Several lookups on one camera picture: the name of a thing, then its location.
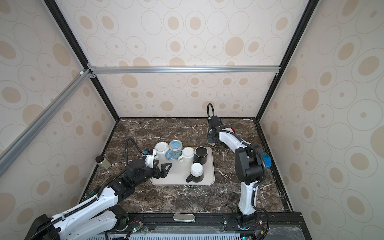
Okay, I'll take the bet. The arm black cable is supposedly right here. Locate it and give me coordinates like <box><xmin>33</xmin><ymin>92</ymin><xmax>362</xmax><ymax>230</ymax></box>
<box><xmin>26</xmin><ymin>137</ymin><xmax>145</xmax><ymax>240</ymax></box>
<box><xmin>206</xmin><ymin>103</ymin><xmax>271</xmax><ymax>240</ymax></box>

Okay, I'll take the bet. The grey oval base badge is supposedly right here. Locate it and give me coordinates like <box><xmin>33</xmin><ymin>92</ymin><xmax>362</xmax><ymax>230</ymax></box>
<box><xmin>173</xmin><ymin>213</ymin><xmax>196</xmax><ymax>223</ymax></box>

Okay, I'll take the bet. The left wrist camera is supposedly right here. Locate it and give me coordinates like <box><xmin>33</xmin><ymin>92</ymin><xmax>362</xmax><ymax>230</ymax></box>
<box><xmin>143</xmin><ymin>148</ymin><xmax>158</xmax><ymax>168</ymax></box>

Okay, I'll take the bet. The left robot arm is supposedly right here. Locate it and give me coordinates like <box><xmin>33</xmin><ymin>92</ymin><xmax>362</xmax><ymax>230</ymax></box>
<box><xmin>25</xmin><ymin>158</ymin><xmax>172</xmax><ymax>240</ymax></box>

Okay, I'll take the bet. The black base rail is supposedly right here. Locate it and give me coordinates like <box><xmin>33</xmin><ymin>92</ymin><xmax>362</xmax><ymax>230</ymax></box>
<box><xmin>98</xmin><ymin>211</ymin><xmax>313</xmax><ymax>240</ymax></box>

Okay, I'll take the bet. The white ribbed mug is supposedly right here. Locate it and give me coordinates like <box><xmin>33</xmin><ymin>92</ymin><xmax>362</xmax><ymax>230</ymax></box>
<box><xmin>155</xmin><ymin>142</ymin><xmax>169</xmax><ymax>161</ymax></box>

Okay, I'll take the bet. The horizontal aluminium rail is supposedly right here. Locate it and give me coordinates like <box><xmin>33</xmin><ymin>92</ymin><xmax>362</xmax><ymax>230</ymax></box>
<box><xmin>90</xmin><ymin>66</ymin><xmax>280</xmax><ymax>74</ymax></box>

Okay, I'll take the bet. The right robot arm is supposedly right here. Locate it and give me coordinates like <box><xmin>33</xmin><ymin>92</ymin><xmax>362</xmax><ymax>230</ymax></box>
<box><xmin>207</xmin><ymin>116</ymin><xmax>267</xmax><ymax>223</ymax></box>

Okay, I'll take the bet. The beige plastic tray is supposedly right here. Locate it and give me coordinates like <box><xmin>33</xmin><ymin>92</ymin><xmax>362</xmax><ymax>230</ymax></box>
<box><xmin>151</xmin><ymin>147</ymin><xmax>215</xmax><ymax>186</ymax></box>

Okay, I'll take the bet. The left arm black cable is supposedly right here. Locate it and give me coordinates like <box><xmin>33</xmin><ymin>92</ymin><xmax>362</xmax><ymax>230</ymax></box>
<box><xmin>26</xmin><ymin>137</ymin><xmax>145</xmax><ymax>240</ymax></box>

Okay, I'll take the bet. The cup with blue lid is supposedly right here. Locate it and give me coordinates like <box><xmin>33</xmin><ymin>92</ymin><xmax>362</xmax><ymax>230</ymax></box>
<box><xmin>262</xmin><ymin>153</ymin><xmax>272</xmax><ymax>168</ymax></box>

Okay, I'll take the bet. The black corner frame post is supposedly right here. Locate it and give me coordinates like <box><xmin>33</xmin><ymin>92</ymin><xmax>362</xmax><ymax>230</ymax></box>
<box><xmin>255</xmin><ymin>0</ymin><xmax>320</xmax><ymax>123</ymax></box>

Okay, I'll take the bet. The diagonal aluminium rail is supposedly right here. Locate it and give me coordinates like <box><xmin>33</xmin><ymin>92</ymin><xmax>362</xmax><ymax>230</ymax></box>
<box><xmin>1</xmin><ymin>70</ymin><xmax>91</xmax><ymax>175</ymax></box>

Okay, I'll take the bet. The black left corner post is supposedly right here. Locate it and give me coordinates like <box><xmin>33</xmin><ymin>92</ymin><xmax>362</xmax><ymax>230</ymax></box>
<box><xmin>43</xmin><ymin>0</ymin><xmax>120</xmax><ymax>122</ymax></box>

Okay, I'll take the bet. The small glass jar dark lid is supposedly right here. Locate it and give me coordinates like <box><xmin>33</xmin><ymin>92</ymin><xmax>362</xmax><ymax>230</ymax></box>
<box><xmin>95</xmin><ymin>155</ymin><xmax>112</xmax><ymax>170</ymax></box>

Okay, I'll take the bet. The black mug white rim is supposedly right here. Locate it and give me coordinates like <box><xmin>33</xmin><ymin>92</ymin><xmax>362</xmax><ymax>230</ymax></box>
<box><xmin>194</xmin><ymin>147</ymin><xmax>208</xmax><ymax>165</ymax></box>

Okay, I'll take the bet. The plain white mug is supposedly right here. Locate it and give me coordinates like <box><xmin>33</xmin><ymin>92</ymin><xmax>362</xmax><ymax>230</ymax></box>
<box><xmin>178</xmin><ymin>147</ymin><xmax>195</xmax><ymax>164</ymax></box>

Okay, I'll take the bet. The blue butterfly mug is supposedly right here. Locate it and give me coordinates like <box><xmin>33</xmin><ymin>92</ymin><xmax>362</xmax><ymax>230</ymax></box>
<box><xmin>166</xmin><ymin>140</ymin><xmax>183</xmax><ymax>161</ymax></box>

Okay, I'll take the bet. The black and white mug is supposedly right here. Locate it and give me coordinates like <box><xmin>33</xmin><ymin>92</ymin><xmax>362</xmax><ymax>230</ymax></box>
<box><xmin>186</xmin><ymin>163</ymin><xmax>204</xmax><ymax>183</ymax></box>

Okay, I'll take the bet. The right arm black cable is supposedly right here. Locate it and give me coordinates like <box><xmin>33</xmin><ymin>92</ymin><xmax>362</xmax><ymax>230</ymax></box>
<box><xmin>206</xmin><ymin>103</ymin><xmax>271</xmax><ymax>240</ymax></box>

